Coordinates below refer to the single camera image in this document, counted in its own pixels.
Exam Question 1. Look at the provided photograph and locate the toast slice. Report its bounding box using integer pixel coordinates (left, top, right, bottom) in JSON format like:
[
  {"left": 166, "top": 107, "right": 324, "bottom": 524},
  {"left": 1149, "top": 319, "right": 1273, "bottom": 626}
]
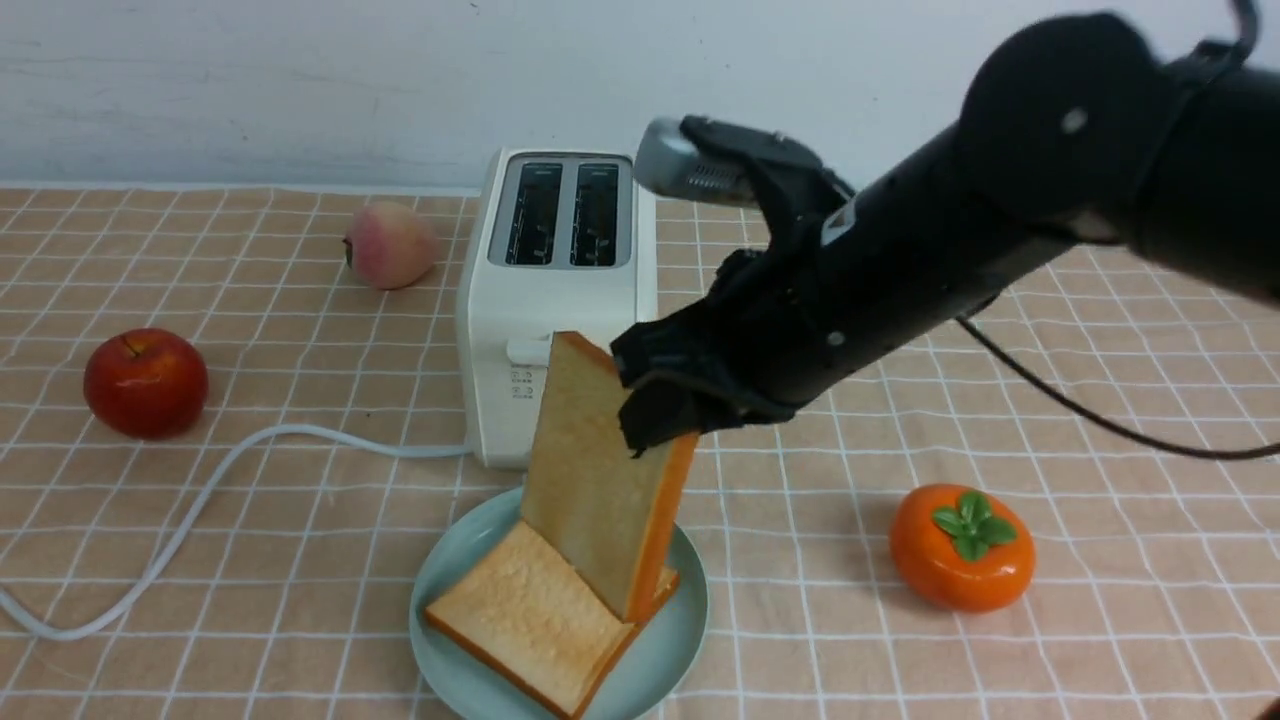
[
  {"left": 521, "top": 331, "right": 699, "bottom": 623},
  {"left": 422, "top": 521, "right": 648, "bottom": 719}
]

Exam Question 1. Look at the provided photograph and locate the pink peach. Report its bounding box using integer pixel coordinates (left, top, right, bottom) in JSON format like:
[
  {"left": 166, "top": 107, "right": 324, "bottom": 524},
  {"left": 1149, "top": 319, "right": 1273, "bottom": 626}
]
[{"left": 343, "top": 201, "right": 442, "bottom": 290}]

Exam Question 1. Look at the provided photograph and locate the orange checkered tablecloth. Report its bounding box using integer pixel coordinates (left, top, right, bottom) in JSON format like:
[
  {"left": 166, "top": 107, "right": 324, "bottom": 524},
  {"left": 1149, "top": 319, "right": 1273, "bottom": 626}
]
[{"left": 1, "top": 190, "right": 1277, "bottom": 719}]

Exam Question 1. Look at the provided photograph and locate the red apple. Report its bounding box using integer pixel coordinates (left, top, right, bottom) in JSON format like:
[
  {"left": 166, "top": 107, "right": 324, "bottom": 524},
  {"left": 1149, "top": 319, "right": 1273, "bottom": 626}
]
[{"left": 82, "top": 327, "right": 209, "bottom": 441}]

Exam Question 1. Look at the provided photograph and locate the orange persimmon with green leaves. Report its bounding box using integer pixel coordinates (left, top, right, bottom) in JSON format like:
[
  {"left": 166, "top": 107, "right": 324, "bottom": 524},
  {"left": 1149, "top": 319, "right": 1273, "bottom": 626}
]
[{"left": 888, "top": 484, "right": 1037, "bottom": 614}]

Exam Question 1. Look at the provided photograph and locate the light green round plate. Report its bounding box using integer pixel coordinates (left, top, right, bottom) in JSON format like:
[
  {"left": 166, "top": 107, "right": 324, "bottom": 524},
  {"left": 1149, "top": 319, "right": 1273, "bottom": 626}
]
[{"left": 410, "top": 487, "right": 710, "bottom": 719}]

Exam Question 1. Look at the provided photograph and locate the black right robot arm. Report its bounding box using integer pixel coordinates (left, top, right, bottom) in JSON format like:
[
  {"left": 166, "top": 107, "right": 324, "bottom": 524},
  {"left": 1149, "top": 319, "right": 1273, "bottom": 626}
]
[{"left": 611, "top": 1, "right": 1279, "bottom": 455}]

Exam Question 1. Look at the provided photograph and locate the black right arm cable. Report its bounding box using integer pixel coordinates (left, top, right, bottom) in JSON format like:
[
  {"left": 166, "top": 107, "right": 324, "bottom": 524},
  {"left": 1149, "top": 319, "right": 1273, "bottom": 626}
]
[{"left": 955, "top": 316, "right": 1280, "bottom": 462}]

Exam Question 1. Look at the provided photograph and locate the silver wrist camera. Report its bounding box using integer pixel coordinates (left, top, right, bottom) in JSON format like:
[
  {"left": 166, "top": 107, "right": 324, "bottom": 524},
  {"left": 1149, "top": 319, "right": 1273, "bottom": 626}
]
[{"left": 632, "top": 117, "right": 756, "bottom": 209}]

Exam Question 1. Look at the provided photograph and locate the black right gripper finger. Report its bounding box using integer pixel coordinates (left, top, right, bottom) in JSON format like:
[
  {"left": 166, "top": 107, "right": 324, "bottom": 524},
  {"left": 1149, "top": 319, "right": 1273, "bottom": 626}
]
[{"left": 620, "top": 379, "right": 731, "bottom": 457}]

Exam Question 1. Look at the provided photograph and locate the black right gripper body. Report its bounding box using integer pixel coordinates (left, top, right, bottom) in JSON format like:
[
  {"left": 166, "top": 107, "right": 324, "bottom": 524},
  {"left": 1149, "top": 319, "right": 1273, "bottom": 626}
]
[{"left": 611, "top": 118, "right": 852, "bottom": 421}]

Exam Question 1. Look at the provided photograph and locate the white toaster power cable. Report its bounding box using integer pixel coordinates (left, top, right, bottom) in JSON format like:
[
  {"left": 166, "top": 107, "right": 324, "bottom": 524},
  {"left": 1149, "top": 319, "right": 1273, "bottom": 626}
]
[{"left": 0, "top": 424, "right": 471, "bottom": 642}]

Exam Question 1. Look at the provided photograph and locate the white two-slot toaster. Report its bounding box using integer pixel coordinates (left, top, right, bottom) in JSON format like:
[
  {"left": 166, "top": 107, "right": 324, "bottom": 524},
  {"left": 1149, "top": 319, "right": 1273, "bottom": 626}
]
[{"left": 454, "top": 149, "right": 658, "bottom": 470}]

